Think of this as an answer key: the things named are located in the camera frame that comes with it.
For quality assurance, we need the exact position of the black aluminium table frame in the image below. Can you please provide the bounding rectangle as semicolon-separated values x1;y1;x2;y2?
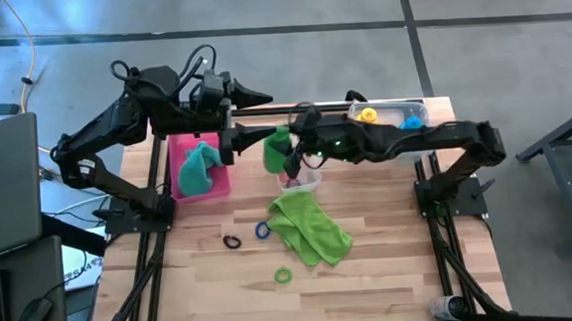
76;90;513;321

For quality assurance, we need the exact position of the white can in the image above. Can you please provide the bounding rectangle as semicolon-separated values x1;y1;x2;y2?
428;293;469;321

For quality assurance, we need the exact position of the grey laptop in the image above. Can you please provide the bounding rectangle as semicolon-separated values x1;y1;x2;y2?
0;111;47;262

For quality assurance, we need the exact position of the printed white paper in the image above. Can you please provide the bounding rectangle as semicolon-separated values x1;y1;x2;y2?
61;239;107;293

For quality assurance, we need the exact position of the large clear plastic bin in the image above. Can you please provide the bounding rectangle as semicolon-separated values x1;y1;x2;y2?
346;96;434;168

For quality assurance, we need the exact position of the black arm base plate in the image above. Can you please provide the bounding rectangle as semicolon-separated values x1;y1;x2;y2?
103;206;177;237
414;175;499;220

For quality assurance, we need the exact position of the dark metal bench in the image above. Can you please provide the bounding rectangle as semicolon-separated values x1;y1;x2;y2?
512;98;572;259

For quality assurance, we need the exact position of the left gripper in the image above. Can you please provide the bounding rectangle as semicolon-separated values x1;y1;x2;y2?
195;66;280;168

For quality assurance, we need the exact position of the yellow plastic sports bottle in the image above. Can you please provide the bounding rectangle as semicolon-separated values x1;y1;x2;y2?
355;105;380;126

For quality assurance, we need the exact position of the black coil wristband with keyring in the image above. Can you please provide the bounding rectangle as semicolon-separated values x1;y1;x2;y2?
222;233;243;251

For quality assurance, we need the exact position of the pink plastic bin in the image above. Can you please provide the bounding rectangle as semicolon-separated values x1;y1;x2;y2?
166;130;232;205

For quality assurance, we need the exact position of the green coil wristband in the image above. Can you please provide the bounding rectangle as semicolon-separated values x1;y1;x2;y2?
272;264;295;285

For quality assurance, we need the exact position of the orange floor cable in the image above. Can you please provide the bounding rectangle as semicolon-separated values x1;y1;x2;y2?
1;0;41;114

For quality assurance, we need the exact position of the small clear plastic bin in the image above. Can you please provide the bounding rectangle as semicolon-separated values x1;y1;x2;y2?
275;165;325;196

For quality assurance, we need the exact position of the green microfibre towel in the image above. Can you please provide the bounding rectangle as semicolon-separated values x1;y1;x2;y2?
263;187;356;271

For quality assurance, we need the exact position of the white cable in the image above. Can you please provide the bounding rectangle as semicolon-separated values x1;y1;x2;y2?
42;193;112;217

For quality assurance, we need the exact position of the teal microfibre towel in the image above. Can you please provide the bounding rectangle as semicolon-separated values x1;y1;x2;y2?
175;139;227;199

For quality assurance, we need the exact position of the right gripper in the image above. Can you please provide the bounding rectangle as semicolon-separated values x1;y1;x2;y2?
280;103;367;181

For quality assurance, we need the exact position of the black cable clamp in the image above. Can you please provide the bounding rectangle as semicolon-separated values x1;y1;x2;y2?
344;87;369;104

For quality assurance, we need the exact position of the green plastic sports bottle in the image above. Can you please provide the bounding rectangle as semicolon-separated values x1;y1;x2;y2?
261;124;297;176

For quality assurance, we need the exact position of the blue plastic sports bottle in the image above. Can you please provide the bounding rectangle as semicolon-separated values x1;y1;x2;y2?
397;114;424;133

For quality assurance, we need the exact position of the dark grey desk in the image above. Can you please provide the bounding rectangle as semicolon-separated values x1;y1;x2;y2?
0;236;68;321

